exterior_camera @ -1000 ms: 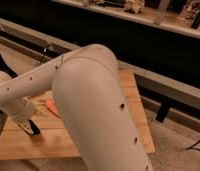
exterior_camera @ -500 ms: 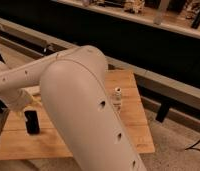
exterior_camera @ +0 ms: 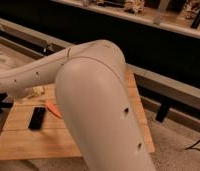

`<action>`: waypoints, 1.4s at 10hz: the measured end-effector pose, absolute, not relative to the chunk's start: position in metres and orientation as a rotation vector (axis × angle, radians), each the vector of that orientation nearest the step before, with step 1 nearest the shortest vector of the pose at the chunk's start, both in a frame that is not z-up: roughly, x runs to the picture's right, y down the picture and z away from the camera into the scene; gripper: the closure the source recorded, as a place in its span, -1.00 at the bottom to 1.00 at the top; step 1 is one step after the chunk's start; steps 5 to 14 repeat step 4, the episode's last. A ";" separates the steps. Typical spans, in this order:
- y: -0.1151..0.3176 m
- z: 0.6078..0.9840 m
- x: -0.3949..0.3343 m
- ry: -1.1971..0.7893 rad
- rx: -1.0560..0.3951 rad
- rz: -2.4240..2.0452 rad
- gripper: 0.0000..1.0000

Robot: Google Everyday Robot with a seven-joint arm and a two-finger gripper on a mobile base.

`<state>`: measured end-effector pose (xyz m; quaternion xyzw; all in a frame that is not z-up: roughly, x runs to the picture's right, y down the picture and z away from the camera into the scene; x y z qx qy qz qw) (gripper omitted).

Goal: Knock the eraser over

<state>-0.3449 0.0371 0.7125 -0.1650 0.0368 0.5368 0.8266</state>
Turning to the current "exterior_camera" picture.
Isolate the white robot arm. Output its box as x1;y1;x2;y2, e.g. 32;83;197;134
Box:
0;40;156;171

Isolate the black cable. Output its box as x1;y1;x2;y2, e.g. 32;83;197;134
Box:
184;131;200;154

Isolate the orange carrot toy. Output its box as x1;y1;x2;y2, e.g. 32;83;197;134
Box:
45;101;62;118

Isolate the wooden table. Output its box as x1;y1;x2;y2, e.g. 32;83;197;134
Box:
0;65;156;162

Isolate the black eraser block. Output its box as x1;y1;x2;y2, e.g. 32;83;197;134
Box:
28;107;46;130

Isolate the white sponge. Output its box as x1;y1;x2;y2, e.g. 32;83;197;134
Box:
26;86;45;99

